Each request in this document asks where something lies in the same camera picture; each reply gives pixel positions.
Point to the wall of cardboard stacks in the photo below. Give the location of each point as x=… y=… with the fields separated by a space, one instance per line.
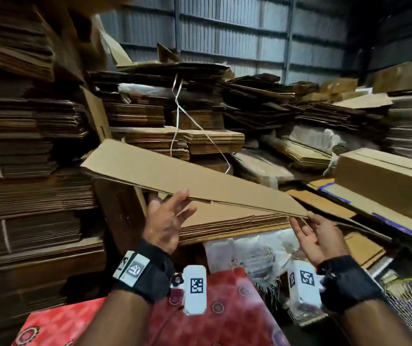
x=26 y=176

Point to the large cardboard box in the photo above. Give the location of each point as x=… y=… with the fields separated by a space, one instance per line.
x=170 y=173
x=227 y=219

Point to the person's left hand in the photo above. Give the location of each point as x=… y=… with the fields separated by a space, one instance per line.
x=166 y=223

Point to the white woven sack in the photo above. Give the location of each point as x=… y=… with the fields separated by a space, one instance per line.
x=253 y=255

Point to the person's left forearm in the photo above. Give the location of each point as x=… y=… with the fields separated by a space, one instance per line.
x=116 y=320

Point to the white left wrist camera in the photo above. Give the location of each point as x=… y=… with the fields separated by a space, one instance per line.
x=195 y=290

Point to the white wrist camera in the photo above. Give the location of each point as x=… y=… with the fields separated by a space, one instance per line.
x=303 y=284
x=195 y=290

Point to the low pile of cardboard sheets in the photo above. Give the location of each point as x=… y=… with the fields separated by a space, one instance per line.
x=364 y=248

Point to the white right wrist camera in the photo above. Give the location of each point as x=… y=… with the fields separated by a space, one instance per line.
x=303 y=284

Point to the blue-edged cardboard sheet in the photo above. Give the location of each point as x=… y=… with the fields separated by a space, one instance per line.
x=408 y=223

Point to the red patterned table cloth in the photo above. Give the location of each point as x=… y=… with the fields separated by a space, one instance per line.
x=220 y=313

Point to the white plastic sack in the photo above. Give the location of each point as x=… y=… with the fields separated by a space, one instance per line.
x=260 y=169

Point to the tan cardboard carton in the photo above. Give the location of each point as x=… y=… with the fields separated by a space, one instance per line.
x=386 y=180

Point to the person's right hand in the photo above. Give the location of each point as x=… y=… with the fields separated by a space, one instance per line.
x=323 y=241

